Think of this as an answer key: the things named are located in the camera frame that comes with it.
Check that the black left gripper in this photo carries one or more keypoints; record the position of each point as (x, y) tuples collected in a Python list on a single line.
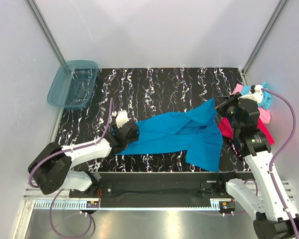
[(135, 138)]

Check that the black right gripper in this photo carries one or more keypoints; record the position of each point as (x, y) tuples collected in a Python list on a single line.
[(231, 99)]

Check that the blue t shirt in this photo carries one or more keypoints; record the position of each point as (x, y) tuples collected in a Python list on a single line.
[(195, 131)]

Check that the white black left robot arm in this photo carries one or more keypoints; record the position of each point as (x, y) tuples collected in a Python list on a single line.
[(52, 170)]

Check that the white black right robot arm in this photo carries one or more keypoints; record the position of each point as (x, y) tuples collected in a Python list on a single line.
[(274, 216)]

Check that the light pink t shirt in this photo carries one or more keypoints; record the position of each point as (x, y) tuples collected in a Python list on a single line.
[(265, 116)]

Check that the magenta t shirt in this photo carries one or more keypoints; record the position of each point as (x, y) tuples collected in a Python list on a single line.
[(227, 131)]

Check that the cyan t shirt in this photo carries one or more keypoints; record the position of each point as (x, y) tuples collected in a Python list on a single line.
[(266, 99)]

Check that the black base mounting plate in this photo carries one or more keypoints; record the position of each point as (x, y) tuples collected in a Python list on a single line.
[(164, 191)]

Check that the teal transparent plastic bin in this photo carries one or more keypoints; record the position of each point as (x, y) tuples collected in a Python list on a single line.
[(73, 85)]

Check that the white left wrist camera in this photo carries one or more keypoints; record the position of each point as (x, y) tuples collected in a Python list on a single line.
[(120, 118)]

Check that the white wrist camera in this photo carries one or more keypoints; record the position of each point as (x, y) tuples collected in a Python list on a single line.
[(255, 94), (120, 118)]

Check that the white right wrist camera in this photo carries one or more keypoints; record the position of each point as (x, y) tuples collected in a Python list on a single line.
[(255, 94)]

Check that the right aluminium frame post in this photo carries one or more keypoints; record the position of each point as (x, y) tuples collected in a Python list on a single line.
[(265, 34)]

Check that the aluminium frame post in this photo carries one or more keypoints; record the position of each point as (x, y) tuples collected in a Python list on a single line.
[(45, 30), (265, 34)]

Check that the left aluminium frame post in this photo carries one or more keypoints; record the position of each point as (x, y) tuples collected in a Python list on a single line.
[(45, 30)]

